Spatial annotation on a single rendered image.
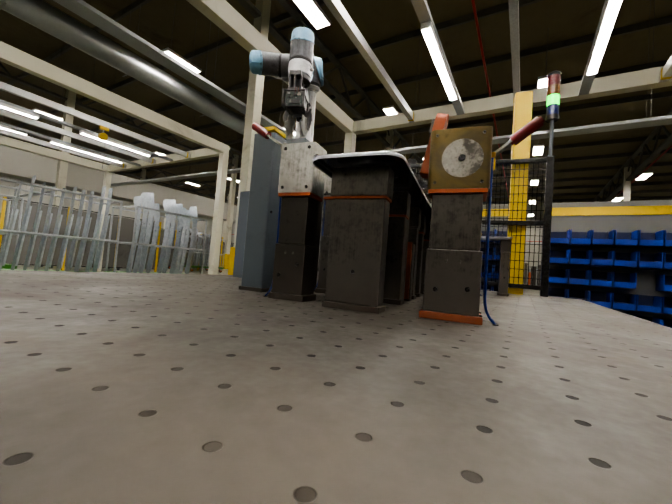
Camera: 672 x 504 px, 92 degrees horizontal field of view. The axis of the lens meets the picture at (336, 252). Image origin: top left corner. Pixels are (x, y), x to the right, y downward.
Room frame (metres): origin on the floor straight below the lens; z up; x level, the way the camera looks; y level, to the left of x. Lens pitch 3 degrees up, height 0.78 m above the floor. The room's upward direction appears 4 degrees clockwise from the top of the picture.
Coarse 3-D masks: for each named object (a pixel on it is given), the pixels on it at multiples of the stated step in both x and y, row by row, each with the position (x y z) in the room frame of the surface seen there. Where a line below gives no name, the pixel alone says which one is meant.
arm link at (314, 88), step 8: (320, 64) 1.40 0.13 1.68; (320, 72) 1.41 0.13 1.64; (312, 80) 1.42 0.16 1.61; (320, 80) 1.44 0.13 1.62; (312, 88) 1.44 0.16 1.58; (312, 96) 1.45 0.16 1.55; (312, 104) 1.46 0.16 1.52; (312, 112) 1.47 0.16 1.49; (296, 120) 1.49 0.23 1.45; (296, 128) 1.49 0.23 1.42; (312, 128) 1.50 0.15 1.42; (296, 136) 1.50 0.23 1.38; (312, 136) 1.51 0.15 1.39
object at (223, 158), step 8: (224, 160) 7.63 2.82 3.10; (224, 168) 7.65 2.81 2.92; (224, 176) 7.67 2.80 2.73; (216, 184) 7.67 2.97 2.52; (224, 184) 7.69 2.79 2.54; (216, 192) 7.66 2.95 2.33; (224, 192) 7.71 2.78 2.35; (216, 200) 7.64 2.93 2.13; (224, 200) 7.73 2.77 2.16; (216, 208) 7.63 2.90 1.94; (216, 216) 7.62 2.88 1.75; (216, 224) 7.60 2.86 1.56; (216, 232) 7.60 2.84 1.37; (216, 240) 7.62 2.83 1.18; (216, 248) 7.64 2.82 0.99; (216, 256) 7.66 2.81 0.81; (216, 264) 7.67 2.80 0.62; (208, 272) 7.66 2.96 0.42; (216, 272) 7.69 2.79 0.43
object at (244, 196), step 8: (240, 192) 1.50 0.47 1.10; (248, 192) 1.48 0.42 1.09; (240, 200) 1.50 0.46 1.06; (248, 200) 1.48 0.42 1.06; (240, 208) 1.50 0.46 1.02; (240, 216) 1.50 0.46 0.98; (240, 224) 1.49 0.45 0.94; (240, 232) 1.49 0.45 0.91; (240, 240) 1.49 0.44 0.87; (240, 248) 1.49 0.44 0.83; (240, 256) 1.49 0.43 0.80; (240, 264) 1.48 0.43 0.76; (240, 272) 1.48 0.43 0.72
